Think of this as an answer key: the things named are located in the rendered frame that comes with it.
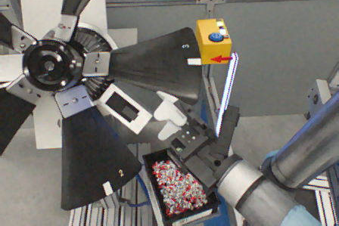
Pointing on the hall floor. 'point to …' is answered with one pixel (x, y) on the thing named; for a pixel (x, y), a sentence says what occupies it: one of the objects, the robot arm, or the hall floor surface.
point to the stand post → (111, 201)
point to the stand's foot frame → (89, 214)
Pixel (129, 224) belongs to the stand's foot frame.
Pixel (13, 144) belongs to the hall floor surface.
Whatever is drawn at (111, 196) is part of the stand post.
